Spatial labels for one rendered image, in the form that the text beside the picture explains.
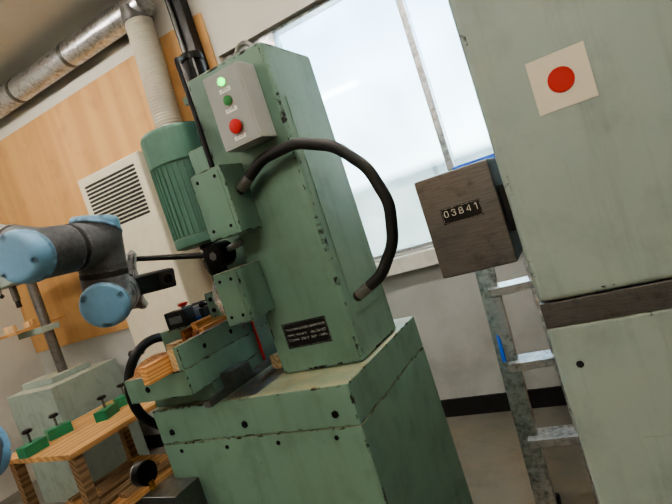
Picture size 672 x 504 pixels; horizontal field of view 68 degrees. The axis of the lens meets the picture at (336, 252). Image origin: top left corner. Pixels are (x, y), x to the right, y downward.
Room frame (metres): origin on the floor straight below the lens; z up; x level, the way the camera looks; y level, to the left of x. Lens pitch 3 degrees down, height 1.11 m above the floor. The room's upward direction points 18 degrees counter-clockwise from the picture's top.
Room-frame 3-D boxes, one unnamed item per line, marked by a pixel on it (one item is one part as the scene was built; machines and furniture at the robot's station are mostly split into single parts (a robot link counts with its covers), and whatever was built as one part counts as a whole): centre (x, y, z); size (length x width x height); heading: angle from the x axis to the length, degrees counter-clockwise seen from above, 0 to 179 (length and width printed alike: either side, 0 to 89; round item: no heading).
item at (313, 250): (1.22, 0.06, 1.16); 0.22 x 0.22 x 0.72; 62
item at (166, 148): (1.35, 0.32, 1.32); 0.18 x 0.18 x 0.31
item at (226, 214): (1.12, 0.20, 1.22); 0.09 x 0.08 x 0.15; 62
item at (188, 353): (1.37, 0.27, 0.93); 0.60 x 0.02 x 0.06; 152
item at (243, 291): (1.13, 0.23, 1.02); 0.09 x 0.07 x 0.12; 152
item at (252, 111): (1.08, 0.10, 1.40); 0.10 x 0.06 x 0.16; 62
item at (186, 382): (1.44, 0.39, 0.87); 0.61 x 0.30 x 0.06; 152
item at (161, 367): (1.30, 0.35, 0.92); 0.54 x 0.02 x 0.04; 152
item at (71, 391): (3.17, 1.89, 0.79); 0.62 x 0.48 x 1.58; 65
